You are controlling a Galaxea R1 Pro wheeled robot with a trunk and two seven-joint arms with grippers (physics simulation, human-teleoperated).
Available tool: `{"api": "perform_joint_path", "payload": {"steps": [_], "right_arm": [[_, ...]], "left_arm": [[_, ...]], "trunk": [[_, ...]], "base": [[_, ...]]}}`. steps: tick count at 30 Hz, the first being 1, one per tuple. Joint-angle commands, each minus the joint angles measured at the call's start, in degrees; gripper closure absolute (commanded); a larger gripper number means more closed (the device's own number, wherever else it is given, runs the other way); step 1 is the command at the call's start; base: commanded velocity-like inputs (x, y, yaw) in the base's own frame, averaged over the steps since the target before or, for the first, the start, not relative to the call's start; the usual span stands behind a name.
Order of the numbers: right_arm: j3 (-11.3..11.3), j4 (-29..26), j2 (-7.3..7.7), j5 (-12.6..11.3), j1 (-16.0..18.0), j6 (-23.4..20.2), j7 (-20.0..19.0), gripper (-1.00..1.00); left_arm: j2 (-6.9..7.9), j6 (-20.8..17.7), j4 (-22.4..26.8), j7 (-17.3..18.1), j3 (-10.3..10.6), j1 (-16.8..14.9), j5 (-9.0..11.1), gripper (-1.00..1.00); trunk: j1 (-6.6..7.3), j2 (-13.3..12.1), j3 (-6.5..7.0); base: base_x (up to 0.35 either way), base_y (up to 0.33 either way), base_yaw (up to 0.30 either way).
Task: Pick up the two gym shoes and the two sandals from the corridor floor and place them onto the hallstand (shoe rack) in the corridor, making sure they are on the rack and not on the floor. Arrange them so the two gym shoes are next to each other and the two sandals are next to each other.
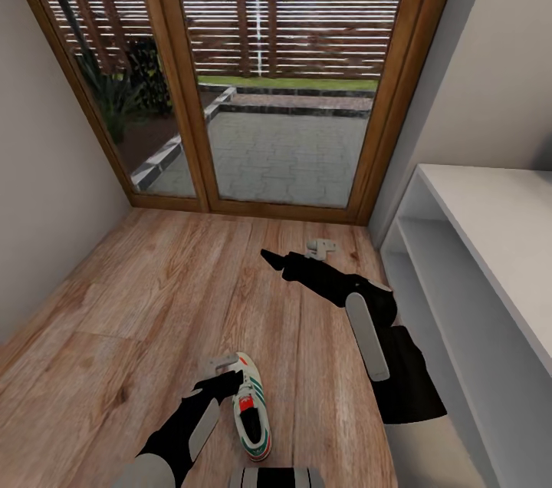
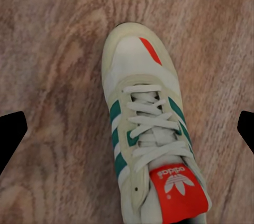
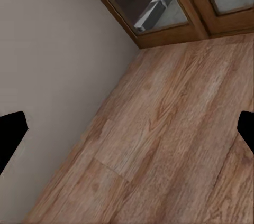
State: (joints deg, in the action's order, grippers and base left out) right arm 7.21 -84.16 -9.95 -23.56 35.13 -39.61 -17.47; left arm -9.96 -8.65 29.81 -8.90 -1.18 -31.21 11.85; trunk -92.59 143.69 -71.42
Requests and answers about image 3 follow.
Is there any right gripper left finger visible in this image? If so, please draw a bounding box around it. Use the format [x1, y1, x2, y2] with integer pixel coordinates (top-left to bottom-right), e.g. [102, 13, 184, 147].
[0, 111, 28, 175]

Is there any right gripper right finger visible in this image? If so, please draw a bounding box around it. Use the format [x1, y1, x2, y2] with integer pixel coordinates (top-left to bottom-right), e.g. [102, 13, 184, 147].
[237, 111, 254, 153]

